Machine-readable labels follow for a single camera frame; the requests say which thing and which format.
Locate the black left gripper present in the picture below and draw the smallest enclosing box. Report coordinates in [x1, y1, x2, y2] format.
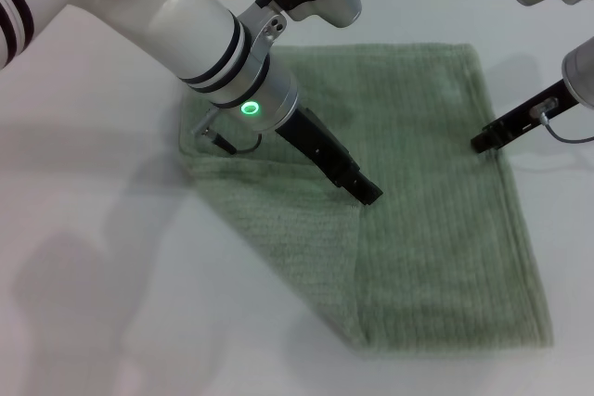
[275, 107, 384, 208]

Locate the green ribbed towel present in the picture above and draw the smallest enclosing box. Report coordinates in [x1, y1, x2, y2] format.
[177, 42, 556, 351]

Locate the grey right arm cable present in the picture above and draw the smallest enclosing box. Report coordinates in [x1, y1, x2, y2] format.
[537, 97, 594, 145]

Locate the left arm cable with connector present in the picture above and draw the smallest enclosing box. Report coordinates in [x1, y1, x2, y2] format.
[191, 107, 265, 157]

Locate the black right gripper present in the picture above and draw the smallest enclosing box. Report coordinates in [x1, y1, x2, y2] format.
[470, 79, 579, 155]

